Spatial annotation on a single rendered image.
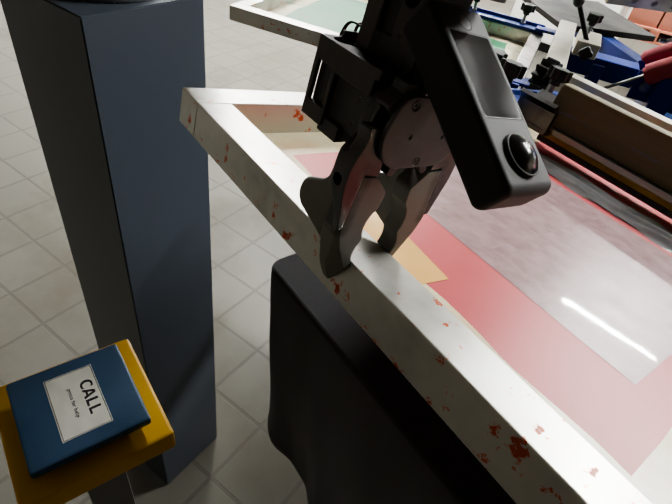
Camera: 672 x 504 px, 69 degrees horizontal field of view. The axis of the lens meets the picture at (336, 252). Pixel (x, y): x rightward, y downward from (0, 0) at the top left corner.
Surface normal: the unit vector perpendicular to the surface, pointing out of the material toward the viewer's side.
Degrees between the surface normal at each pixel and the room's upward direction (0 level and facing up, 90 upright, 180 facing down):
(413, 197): 90
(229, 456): 0
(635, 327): 10
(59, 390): 0
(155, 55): 90
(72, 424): 0
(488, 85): 35
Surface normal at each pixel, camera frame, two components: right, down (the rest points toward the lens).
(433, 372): -0.77, 0.17
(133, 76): 0.80, 0.48
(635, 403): 0.28, -0.78
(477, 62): 0.57, -0.33
